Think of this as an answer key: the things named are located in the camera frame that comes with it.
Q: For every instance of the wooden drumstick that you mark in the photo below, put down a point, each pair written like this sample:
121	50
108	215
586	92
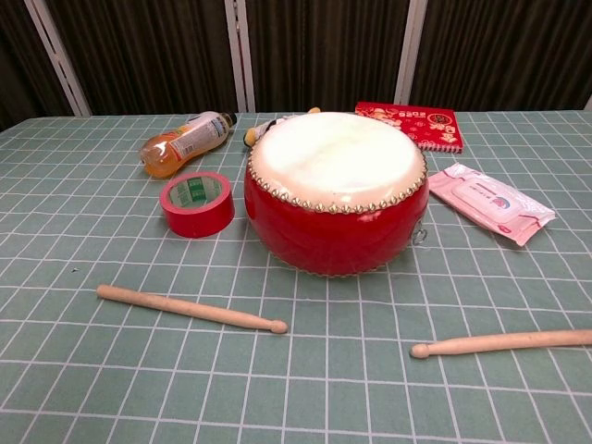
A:
499	343
194	309

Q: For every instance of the red drum with white skin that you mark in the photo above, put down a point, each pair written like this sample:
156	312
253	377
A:
333	231

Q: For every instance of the red tape roll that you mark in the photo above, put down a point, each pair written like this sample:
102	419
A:
203	217

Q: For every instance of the black yellow plush toy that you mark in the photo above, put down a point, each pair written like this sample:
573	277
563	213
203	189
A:
259	131

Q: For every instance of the orange juice bottle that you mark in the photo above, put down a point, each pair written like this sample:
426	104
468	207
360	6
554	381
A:
185	141

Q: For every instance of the red spiral notebook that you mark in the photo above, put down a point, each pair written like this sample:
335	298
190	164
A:
425	125

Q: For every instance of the dark ribbed partition panel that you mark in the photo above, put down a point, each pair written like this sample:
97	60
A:
324	51
23	69
504	51
148	55

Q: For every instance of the pink wet wipes pack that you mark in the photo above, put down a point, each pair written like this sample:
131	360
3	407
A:
490	199

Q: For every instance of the green checked tablecloth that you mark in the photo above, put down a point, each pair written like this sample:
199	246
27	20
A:
185	388

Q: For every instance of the white partition frame post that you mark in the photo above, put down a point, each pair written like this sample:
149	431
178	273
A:
410	51
60	57
239	55

